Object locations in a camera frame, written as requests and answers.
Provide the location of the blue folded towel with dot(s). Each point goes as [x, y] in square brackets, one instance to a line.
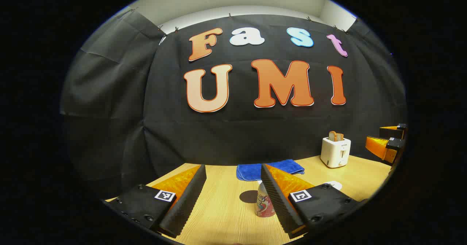
[251, 172]

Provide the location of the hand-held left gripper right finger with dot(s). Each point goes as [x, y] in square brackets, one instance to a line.
[279, 205]

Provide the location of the silver water bottle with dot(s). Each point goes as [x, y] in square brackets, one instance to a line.
[263, 205]

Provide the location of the toast slice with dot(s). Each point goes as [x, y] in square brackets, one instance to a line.
[340, 137]
[332, 135]

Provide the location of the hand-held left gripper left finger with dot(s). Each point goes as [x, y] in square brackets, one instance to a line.
[186, 205]

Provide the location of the white toaster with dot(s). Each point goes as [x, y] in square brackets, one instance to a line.
[334, 154]

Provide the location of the dark round coaster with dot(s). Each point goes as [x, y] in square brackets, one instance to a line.
[248, 197]

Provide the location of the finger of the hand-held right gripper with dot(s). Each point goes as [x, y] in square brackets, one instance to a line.
[381, 146]
[392, 131]

